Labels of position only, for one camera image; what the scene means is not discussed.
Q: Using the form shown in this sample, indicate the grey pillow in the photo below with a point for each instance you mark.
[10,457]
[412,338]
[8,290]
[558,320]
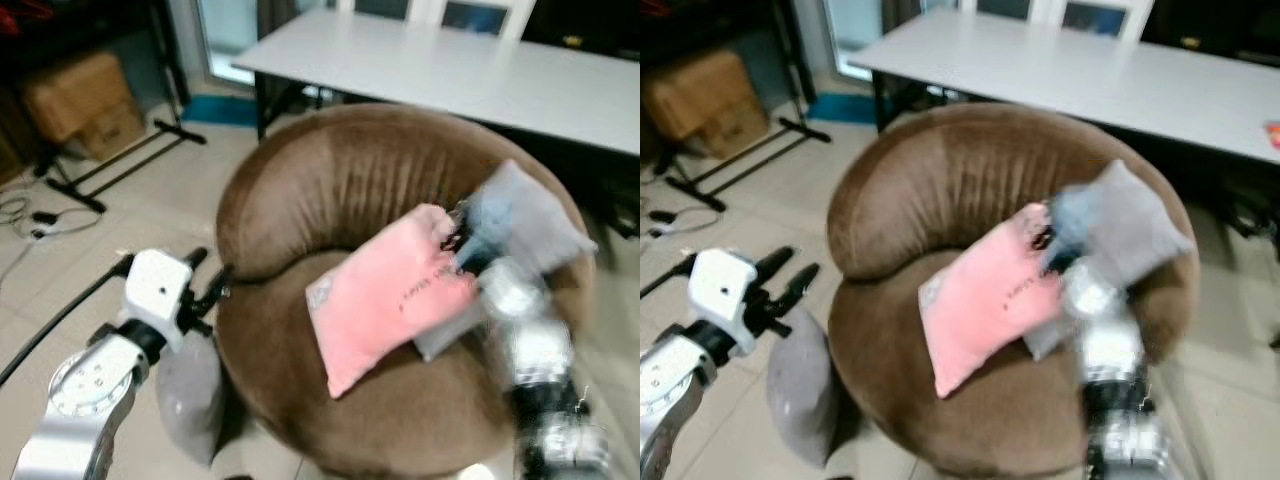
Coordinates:
[1140,225]
[545,225]
[800,390]
[195,400]

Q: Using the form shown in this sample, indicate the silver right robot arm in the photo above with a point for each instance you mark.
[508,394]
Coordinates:
[540,350]
[1110,350]

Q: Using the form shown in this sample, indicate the pink printed pillow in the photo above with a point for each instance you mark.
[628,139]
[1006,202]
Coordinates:
[380,300]
[985,310]

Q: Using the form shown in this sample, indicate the blue floor mat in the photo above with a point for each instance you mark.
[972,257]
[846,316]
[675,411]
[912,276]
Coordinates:
[840,108]
[215,110]

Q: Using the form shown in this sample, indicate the round brown velvet sofa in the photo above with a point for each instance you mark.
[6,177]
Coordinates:
[1000,425]
[380,420]

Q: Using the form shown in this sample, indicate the long white table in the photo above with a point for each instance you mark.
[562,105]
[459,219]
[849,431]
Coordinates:
[450,70]
[1080,80]

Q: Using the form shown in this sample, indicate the large brown cardboard box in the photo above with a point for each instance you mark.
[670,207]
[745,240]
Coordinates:
[705,100]
[85,100]

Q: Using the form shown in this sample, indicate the white framed glass door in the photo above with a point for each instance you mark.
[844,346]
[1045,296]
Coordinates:
[850,35]
[228,35]

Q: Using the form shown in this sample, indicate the small yellow object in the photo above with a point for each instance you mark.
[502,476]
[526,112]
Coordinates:
[1190,43]
[572,42]

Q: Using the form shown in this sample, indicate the white chair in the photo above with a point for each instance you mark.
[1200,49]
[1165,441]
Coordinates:
[1100,17]
[1000,8]
[480,17]

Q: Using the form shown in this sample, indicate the small red object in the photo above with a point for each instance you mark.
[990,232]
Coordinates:
[1272,134]

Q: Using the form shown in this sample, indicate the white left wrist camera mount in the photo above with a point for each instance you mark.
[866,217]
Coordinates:
[155,290]
[722,290]

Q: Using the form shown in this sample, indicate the black metal rack frame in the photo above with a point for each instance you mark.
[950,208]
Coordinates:
[130,160]
[750,160]

